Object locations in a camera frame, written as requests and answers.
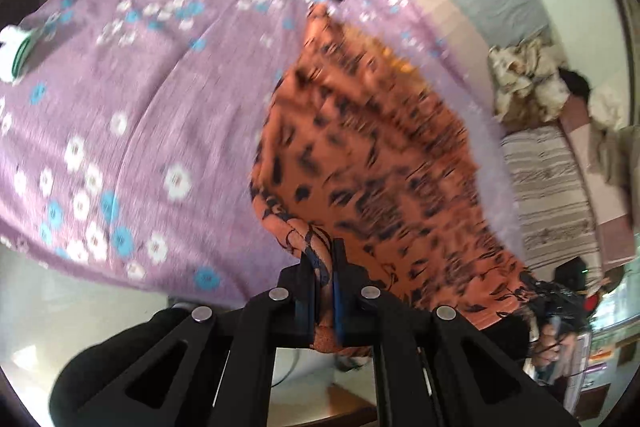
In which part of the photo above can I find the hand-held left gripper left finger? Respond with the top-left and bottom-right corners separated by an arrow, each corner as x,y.
82,254 -> 325,427

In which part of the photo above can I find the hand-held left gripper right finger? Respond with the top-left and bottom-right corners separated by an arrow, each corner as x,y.
330,238 -> 583,427

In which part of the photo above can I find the orange black floral garment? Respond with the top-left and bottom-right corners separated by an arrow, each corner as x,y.
249,2 -> 543,355

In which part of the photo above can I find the striped beige cloth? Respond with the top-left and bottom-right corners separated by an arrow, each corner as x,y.
500,124 -> 603,283

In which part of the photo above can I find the purple floral bedsheet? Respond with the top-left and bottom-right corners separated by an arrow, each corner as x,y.
0,0 -> 526,308

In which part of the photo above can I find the crumpled beige cloth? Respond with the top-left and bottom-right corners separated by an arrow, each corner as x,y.
487,34 -> 572,124

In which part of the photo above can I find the pink mattress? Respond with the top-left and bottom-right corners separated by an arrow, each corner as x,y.
380,0 -> 631,278

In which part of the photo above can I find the white green plastic object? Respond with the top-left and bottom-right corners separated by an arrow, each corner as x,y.
0,26 -> 34,82

